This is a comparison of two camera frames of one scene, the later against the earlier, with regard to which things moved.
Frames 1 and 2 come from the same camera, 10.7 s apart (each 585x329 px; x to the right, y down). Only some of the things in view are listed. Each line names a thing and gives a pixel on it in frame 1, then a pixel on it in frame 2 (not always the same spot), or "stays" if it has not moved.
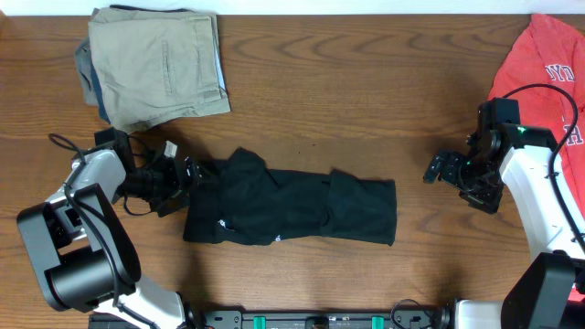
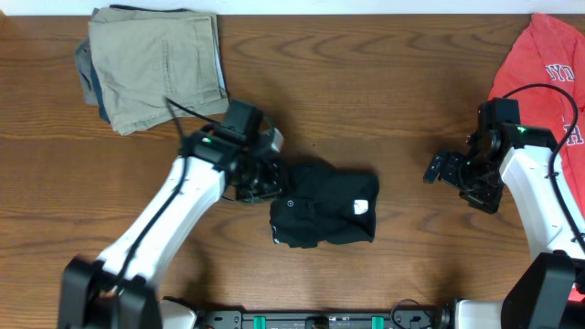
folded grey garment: (85, 73) stays
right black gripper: (485, 200) stays
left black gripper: (178, 188) to (275, 187)
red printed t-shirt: (552, 50) stays
